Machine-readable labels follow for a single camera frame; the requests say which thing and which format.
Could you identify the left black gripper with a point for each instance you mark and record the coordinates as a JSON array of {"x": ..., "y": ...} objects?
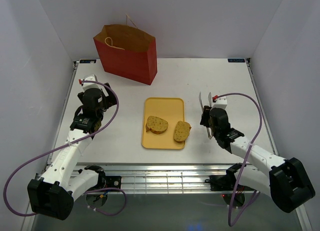
[{"x": 110, "y": 100}]

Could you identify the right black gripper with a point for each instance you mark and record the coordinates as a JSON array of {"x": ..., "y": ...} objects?
[{"x": 205, "y": 116}]

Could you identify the metal tongs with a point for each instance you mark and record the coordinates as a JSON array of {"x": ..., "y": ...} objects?
[{"x": 205, "y": 116}]

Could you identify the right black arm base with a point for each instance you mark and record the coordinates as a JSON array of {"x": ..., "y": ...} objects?
[{"x": 224, "y": 182}]

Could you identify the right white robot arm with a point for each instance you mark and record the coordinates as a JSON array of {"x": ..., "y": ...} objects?
[{"x": 285, "y": 181}]

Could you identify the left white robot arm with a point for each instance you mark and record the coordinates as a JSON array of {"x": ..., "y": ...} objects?
[{"x": 55, "y": 192}]

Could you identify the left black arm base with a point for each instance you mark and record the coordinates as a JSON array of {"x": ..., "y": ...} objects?
[{"x": 110, "y": 182}]

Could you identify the seeded bread slice right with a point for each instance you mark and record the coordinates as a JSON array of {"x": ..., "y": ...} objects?
[{"x": 181, "y": 131}]

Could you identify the seeded bread slice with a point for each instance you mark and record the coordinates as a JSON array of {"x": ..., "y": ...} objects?
[
  {"x": 181, "y": 131},
  {"x": 156, "y": 125}
]

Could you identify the red paper bag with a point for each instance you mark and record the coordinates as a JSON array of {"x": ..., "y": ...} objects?
[{"x": 128, "y": 52}]

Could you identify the seeded bread slice left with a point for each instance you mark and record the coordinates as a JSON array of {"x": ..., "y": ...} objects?
[{"x": 156, "y": 125}]

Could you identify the yellow plastic tray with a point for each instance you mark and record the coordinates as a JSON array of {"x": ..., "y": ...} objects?
[{"x": 170, "y": 109}]

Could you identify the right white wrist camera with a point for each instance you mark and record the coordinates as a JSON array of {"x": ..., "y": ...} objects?
[{"x": 219, "y": 102}]

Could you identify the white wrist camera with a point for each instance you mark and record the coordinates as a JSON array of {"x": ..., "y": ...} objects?
[
  {"x": 219, "y": 102},
  {"x": 89, "y": 82}
]

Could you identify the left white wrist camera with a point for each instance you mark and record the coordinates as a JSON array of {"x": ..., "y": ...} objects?
[{"x": 89, "y": 82}]

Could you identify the aluminium table frame rail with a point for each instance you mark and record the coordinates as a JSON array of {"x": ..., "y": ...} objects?
[{"x": 152, "y": 179}]

